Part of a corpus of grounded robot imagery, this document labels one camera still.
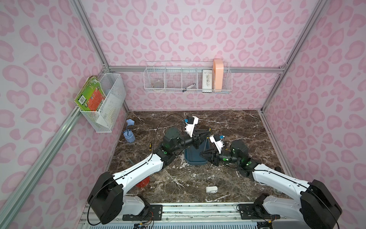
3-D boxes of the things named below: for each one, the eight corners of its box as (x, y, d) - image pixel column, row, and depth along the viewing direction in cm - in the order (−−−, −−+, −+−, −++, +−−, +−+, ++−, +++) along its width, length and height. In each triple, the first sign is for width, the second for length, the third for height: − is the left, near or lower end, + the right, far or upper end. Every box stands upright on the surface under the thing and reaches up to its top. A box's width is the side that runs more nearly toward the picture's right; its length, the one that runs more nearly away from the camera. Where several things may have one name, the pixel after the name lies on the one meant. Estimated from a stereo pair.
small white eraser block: (205, 192, 81) (206, 190, 79) (205, 188, 83) (206, 186, 80) (217, 192, 81) (217, 190, 79) (216, 188, 83) (217, 186, 80)
